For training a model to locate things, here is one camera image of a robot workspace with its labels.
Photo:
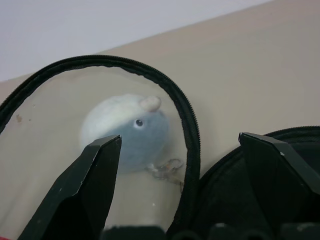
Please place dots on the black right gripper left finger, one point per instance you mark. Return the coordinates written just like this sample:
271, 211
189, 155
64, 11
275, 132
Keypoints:
75, 190

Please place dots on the red zippered pouch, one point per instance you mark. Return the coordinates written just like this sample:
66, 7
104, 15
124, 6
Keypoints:
193, 140

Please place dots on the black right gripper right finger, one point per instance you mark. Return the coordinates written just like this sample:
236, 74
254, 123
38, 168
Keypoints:
282, 180

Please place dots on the blue white plush toy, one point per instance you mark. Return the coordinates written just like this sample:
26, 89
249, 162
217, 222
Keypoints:
110, 117

